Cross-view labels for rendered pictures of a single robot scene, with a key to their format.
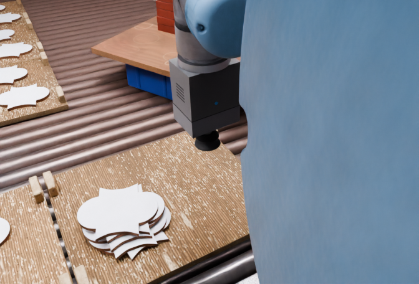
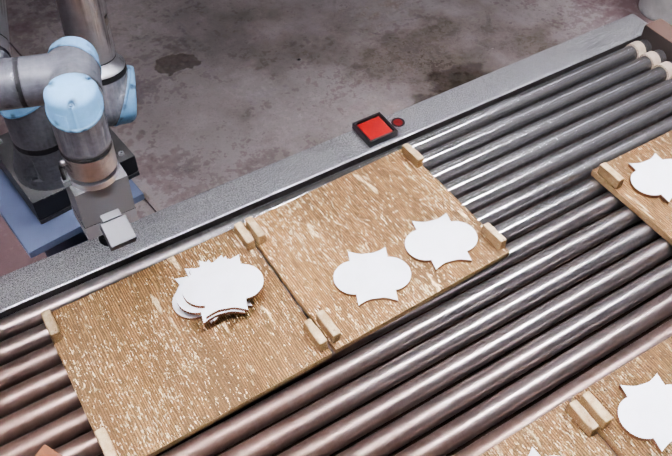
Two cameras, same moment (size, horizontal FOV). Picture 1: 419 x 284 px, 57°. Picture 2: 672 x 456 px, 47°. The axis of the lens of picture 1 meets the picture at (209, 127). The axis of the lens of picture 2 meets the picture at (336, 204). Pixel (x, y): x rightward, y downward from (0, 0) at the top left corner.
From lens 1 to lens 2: 1.50 m
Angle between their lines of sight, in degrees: 96
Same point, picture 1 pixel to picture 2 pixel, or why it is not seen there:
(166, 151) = (177, 408)
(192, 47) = not seen: hidden behind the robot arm
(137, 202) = (203, 293)
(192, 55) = not seen: hidden behind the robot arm
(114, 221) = (224, 271)
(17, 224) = (331, 293)
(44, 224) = (304, 294)
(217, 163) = (108, 387)
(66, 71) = not seen: outside the picture
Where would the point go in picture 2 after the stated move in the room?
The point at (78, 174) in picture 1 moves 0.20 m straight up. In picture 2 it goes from (291, 361) to (286, 296)
